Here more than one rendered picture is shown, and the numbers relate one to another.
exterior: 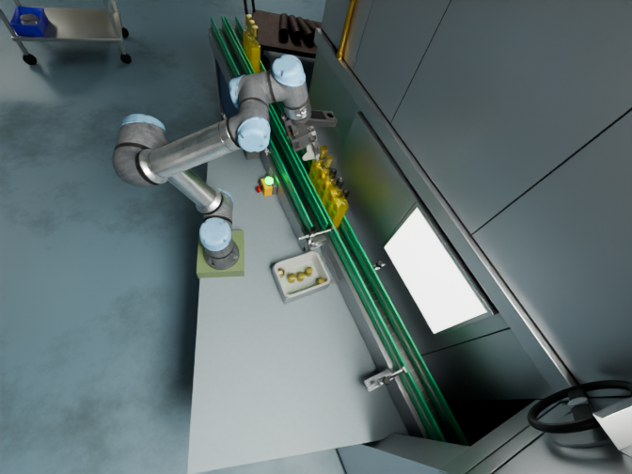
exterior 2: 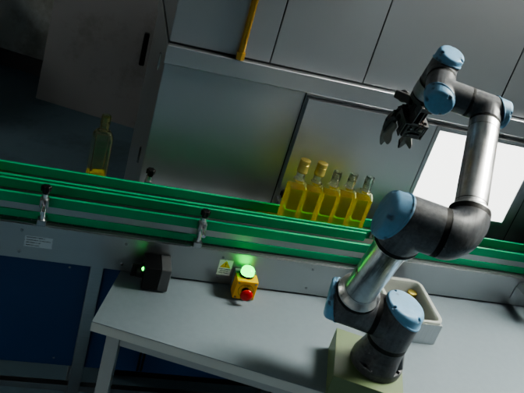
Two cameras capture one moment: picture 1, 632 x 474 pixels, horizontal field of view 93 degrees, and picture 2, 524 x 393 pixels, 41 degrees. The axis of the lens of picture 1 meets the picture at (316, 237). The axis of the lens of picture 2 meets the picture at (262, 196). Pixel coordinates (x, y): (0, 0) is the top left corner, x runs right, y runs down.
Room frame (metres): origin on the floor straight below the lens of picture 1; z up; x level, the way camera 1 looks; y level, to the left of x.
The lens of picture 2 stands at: (0.27, 2.01, 2.04)
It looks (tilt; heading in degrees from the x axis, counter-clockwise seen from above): 27 degrees down; 294
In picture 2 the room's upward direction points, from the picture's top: 17 degrees clockwise
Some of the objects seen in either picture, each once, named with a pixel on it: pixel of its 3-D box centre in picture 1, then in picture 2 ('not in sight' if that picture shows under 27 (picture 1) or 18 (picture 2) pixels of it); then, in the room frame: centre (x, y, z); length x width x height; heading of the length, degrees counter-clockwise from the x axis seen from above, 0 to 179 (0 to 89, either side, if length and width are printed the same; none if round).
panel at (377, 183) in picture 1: (397, 221); (412, 166); (0.78, -0.28, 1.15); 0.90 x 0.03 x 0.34; 42
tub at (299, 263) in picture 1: (300, 276); (404, 308); (0.56, 0.00, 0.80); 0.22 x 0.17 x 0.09; 132
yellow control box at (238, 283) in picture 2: (268, 186); (243, 285); (0.99, 0.34, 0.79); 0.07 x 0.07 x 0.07; 42
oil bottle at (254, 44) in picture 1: (254, 52); not in sight; (1.73, 0.74, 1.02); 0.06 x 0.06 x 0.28; 42
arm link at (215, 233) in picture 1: (216, 236); (395, 319); (0.51, 0.38, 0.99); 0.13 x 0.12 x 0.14; 24
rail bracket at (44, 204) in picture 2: not in sight; (43, 210); (1.47, 0.74, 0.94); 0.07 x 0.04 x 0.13; 132
